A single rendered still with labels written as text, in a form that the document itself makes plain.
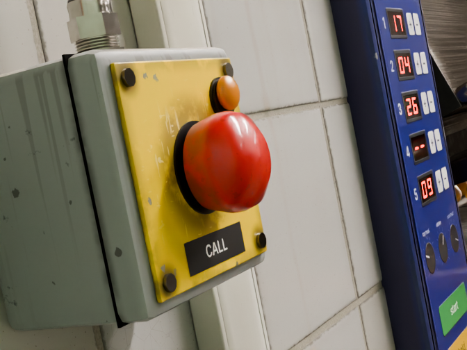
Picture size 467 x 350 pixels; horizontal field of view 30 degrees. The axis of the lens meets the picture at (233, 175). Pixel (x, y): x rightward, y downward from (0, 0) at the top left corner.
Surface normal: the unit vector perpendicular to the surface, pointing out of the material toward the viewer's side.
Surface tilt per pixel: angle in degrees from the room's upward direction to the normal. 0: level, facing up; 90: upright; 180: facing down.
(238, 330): 90
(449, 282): 90
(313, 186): 90
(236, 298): 90
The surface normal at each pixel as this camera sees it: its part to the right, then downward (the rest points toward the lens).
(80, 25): 0.03, 0.05
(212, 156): -0.22, -0.14
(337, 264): 0.86, -0.15
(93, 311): -0.47, 0.14
